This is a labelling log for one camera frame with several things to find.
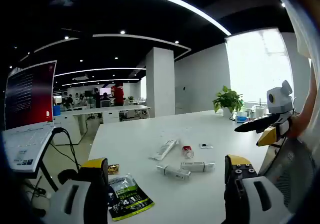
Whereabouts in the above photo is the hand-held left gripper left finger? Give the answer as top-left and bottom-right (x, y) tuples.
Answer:
(48, 158), (110, 224)

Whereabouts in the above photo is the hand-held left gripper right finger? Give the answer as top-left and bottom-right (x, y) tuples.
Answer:
(224, 154), (293, 224)

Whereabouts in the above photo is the green skincare mask packet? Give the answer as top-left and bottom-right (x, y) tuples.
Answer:
(107, 175), (155, 221)

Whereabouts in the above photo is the gold skincare sachet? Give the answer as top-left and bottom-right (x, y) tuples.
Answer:
(107, 164), (121, 175)

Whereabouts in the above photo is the white skincare bottle clear cap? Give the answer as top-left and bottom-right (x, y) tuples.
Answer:
(180, 160), (216, 173)

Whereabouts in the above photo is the red collar pump skincare bottle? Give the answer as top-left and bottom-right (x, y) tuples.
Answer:
(181, 145), (195, 159)

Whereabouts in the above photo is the white skincare tube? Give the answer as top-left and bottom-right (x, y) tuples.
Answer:
(150, 138), (180, 161)

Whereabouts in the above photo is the person's right hand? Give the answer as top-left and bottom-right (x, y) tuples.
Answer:
(286, 115), (305, 138)

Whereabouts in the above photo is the potted green plant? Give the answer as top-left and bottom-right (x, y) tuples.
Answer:
(212, 85), (245, 118)

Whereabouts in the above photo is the grey mesh office chair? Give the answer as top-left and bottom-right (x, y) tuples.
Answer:
(258, 136), (317, 209)

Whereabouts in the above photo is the bright window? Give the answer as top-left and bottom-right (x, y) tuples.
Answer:
(224, 28), (295, 109)

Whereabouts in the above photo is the person's white shirt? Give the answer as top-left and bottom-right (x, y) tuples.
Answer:
(271, 0), (320, 164)

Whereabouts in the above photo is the white office counter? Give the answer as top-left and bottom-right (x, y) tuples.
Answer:
(53, 104), (152, 144)

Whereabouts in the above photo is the white laptop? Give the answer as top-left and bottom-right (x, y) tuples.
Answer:
(1, 60), (58, 172)

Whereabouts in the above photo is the black frame standing desk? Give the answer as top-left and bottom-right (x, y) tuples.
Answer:
(12, 127), (83, 193)

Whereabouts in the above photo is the black laptop cable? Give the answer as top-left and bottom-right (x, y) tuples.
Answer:
(53, 127), (83, 169)

